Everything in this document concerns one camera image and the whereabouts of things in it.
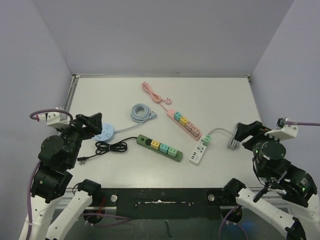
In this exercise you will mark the pink power strip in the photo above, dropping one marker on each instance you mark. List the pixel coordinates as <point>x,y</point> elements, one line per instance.
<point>170,114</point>

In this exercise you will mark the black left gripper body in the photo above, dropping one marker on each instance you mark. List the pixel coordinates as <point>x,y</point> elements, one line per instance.
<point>76,132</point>

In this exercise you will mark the pink USB charger plug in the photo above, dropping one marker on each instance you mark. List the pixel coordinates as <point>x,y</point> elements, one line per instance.
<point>189,126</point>

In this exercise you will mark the mint green charger plug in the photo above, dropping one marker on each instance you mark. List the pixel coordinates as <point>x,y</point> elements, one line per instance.
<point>206,140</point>

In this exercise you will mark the teal USB charger plug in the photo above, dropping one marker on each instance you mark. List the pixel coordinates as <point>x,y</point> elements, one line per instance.
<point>177,116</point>

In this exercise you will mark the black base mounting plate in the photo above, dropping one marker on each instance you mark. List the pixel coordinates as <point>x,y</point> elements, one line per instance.
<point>163,203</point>

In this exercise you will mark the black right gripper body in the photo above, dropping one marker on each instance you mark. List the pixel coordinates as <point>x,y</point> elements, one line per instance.
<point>252,135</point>

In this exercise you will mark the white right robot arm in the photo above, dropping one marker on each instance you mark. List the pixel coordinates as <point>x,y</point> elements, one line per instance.
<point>289,200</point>

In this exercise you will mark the yellow USB charger plug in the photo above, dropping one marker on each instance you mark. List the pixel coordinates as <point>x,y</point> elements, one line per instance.
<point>183,121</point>

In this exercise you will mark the white power strip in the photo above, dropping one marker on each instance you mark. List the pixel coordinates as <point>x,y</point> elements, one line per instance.
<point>197,153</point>

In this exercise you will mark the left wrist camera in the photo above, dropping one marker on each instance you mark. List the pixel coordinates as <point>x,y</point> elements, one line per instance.
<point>57,118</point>

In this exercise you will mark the green power strip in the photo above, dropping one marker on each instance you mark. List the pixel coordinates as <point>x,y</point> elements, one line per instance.
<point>145,142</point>

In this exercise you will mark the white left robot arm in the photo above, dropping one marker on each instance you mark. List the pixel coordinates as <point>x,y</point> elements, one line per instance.
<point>51,176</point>

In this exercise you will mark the round blue power socket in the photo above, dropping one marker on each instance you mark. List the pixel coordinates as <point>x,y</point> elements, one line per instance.
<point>107,133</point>

